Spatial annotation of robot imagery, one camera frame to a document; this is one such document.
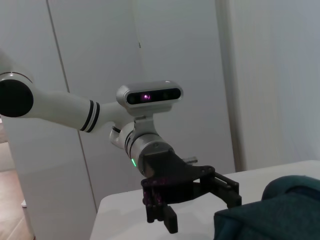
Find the teal fabric zipper bag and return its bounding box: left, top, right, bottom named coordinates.
left=213, top=174, right=320, bottom=240

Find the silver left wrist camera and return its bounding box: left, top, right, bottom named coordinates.
left=115, top=80, right=184, bottom=137

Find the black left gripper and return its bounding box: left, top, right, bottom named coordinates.
left=139, top=148, right=243, bottom=235

